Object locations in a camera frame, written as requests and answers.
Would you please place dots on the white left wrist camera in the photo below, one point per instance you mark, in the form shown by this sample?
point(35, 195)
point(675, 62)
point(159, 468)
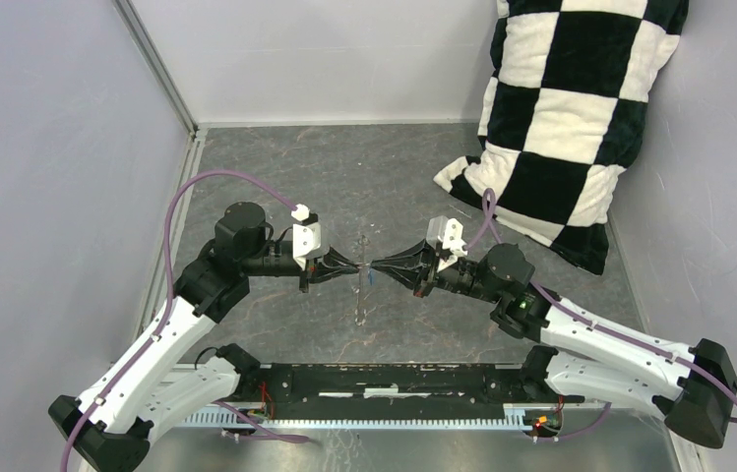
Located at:
point(308, 236)

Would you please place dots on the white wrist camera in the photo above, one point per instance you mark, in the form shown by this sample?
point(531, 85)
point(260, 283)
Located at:
point(308, 236)
point(444, 234)

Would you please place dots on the aluminium frame rail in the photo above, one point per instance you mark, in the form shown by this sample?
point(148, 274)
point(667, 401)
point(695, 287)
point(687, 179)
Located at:
point(153, 294)

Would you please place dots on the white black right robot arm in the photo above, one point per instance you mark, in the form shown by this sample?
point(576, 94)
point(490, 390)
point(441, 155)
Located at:
point(691, 389)

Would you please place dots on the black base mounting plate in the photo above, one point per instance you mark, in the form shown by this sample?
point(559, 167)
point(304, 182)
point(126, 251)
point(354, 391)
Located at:
point(392, 391)

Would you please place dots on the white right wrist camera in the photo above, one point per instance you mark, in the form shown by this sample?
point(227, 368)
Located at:
point(444, 234)

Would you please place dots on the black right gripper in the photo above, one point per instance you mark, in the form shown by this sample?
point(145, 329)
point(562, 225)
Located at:
point(415, 266)

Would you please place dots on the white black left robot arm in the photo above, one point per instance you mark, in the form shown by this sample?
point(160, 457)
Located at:
point(113, 424)

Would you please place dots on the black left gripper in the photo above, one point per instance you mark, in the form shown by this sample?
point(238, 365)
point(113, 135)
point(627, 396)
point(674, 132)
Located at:
point(316, 270)

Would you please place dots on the black white checkered pillow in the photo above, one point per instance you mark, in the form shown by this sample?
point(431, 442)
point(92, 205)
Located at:
point(563, 116)

